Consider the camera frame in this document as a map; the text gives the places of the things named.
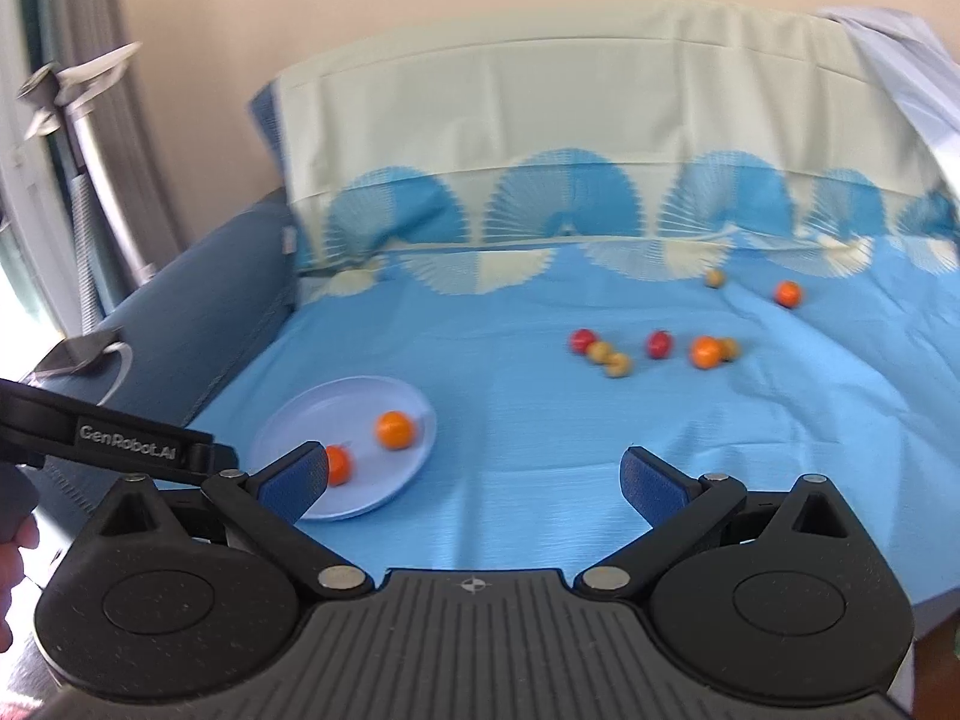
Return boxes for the person's left hand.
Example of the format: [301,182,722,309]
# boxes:
[0,522,41,653]

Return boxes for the blue fabric sofa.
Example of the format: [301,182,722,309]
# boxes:
[15,187,301,526]

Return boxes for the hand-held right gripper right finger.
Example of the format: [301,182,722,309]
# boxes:
[574,445,875,602]

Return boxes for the white door frame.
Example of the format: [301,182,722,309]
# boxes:
[0,0,85,342]

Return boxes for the black smartphone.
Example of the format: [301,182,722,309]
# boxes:
[34,332,115,380]

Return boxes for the blue fan-print bed sheet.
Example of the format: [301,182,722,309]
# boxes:
[180,4,960,616]

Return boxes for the white charging cable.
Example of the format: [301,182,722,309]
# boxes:
[96,341,137,410]

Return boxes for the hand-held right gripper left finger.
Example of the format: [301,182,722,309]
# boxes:
[71,442,376,602]

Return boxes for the pale blue cloth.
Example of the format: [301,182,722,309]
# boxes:
[816,6,960,192]

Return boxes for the grey woven hose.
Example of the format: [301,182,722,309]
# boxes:
[70,172,104,338]

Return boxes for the light blue plate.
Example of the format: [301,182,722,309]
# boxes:
[250,376,438,523]

